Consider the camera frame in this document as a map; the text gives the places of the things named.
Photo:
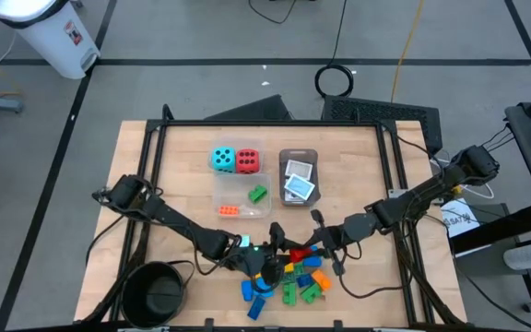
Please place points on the white printed sheet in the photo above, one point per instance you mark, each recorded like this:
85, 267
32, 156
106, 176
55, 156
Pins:
459, 221

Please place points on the green stepped brick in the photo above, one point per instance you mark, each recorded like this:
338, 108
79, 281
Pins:
311, 293

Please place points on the red brick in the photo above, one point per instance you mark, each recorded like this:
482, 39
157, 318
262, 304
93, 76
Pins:
298, 254

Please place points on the red foam die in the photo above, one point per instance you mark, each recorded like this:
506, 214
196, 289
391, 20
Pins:
247, 161

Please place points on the grey cylinder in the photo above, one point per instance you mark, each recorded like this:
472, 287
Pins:
523, 257

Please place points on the large blue brick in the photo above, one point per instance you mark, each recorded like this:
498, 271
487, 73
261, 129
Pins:
312, 262

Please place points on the dark green flat brick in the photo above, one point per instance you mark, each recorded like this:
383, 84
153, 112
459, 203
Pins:
287, 278

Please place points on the white pedal trash bin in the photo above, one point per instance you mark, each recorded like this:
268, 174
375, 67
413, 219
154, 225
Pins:
49, 37

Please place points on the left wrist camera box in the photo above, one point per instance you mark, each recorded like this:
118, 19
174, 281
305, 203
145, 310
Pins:
249, 258

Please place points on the silver metal bracket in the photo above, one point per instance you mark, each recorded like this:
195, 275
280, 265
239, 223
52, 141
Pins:
397, 194

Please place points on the black metal table frame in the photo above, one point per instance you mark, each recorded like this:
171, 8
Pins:
270, 123

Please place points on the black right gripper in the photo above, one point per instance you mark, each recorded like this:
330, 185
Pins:
337, 237

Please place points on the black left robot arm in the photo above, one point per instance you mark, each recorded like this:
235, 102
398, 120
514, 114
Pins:
178, 223

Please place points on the cyan foam die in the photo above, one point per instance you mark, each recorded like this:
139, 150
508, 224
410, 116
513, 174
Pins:
223, 159

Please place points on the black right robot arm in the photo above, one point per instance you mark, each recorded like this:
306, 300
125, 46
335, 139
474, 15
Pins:
422, 191

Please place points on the clear plastic container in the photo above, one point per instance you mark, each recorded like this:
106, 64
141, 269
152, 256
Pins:
238, 142
240, 193

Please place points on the black flat panel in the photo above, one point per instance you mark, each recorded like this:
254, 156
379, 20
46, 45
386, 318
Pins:
261, 110

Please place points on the card pack with green emblem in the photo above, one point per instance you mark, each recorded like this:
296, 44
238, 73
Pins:
299, 186

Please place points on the mint green tile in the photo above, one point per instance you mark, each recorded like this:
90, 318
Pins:
245, 240

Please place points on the card pack with grey emblem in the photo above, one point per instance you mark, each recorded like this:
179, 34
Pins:
298, 169

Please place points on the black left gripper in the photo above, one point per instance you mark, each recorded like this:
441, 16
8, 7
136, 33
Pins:
270, 256

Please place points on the tall yellow brick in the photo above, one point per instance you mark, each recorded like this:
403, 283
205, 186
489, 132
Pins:
289, 268

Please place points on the light blue rounded brick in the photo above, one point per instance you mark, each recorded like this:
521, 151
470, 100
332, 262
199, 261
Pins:
246, 291

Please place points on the orange-red studded brick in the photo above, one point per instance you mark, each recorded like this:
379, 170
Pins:
228, 211

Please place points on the small dark blue brick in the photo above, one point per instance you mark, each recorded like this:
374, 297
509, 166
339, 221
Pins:
304, 280

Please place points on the blue brick with side studs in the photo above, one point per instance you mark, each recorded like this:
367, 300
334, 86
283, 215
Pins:
264, 290

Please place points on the black cart beam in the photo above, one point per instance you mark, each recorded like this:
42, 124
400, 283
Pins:
505, 226

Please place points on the grey translucent plastic bin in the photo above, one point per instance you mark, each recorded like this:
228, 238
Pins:
300, 154

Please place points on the orange brick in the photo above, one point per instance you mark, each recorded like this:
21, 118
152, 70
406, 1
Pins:
322, 280

